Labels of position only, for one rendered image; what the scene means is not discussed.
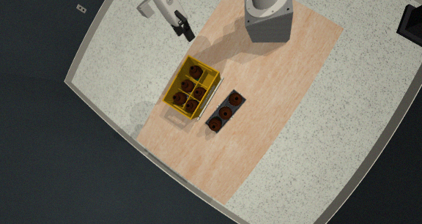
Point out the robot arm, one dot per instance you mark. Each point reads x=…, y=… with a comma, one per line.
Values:
x=255, y=8

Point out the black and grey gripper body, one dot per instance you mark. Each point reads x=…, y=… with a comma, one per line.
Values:
x=168, y=9

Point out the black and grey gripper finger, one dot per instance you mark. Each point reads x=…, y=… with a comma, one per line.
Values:
x=186, y=28
x=177, y=30

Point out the brown glass bottle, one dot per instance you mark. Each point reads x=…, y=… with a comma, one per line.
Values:
x=191, y=105
x=225, y=112
x=195, y=72
x=235, y=99
x=188, y=86
x=215, y=123
x=180, y=98
x=198, y=94

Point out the yellow bottle crate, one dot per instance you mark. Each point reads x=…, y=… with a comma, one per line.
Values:
x=208, y=80

